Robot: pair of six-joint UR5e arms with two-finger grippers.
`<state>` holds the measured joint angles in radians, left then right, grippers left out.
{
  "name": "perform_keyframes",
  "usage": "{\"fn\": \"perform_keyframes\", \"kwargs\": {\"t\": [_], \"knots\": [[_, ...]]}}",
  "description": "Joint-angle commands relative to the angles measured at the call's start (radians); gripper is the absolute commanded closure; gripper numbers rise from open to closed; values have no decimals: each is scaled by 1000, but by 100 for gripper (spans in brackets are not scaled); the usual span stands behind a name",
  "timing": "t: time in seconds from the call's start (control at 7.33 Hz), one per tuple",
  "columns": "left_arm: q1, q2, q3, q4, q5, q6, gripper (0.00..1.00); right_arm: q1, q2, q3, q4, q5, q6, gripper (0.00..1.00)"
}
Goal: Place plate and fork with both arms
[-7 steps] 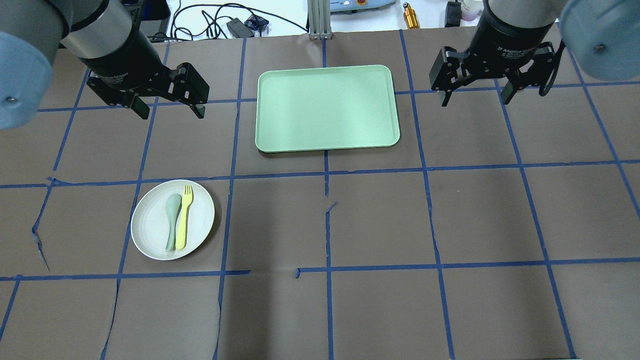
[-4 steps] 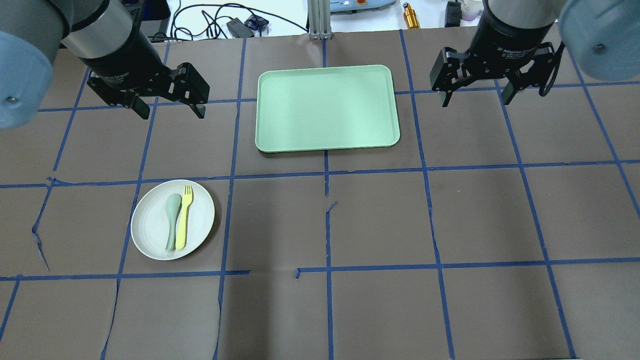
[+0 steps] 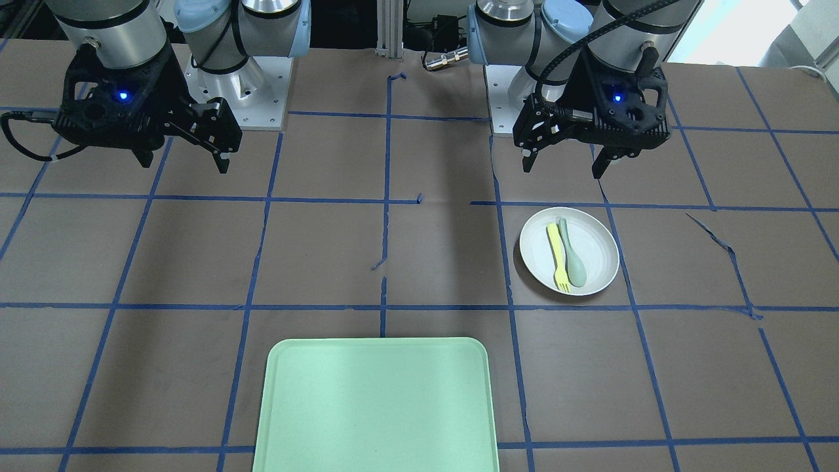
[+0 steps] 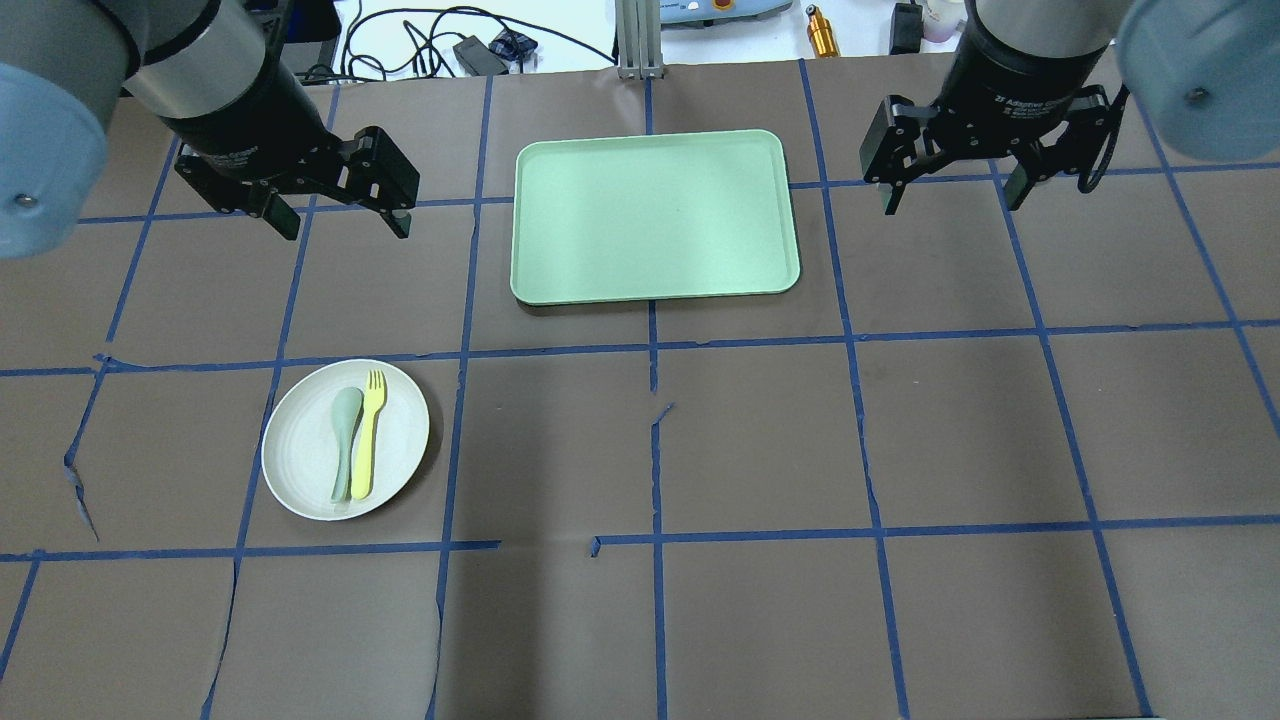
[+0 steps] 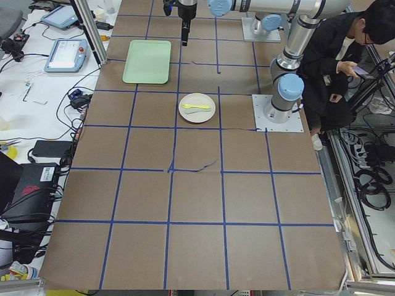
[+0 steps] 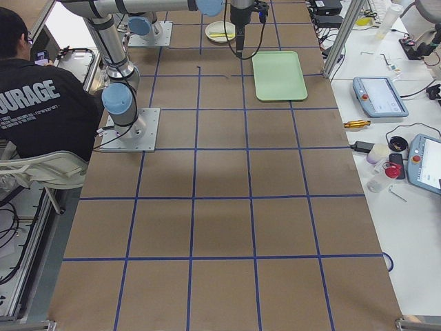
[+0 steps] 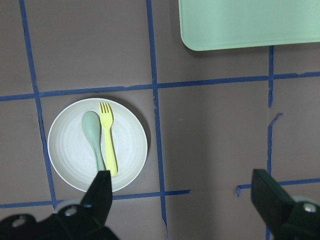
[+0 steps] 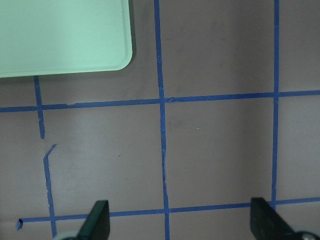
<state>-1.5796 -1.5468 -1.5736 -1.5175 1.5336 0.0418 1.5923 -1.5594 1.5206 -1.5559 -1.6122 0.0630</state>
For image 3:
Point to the aluminium frame post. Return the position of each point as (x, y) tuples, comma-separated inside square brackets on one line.
[(390, 28)]

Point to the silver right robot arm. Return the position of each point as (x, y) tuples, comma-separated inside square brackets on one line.
[(221, 35)]

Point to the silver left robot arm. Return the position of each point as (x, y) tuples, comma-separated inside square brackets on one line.
[(546, 37)]

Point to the mint green tray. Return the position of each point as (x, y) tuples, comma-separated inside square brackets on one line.
[(377, 404)]

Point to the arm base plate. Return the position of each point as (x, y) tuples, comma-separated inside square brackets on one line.
[(507, 87), (257, 92)]

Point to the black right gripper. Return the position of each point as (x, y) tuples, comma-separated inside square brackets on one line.
[(172, 92)]

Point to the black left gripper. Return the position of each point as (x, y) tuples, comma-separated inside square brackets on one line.
[(571, 88)]

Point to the white round plate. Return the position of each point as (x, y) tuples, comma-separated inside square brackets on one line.
[(589, 239)]

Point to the silver metal connector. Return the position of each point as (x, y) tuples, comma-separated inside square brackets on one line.
[(445, 60)]

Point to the pale green plastic spoon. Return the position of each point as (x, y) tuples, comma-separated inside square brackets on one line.
[(575, 268)]

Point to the yellow plastic fork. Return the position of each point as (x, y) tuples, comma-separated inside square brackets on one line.
[(560, 275)]

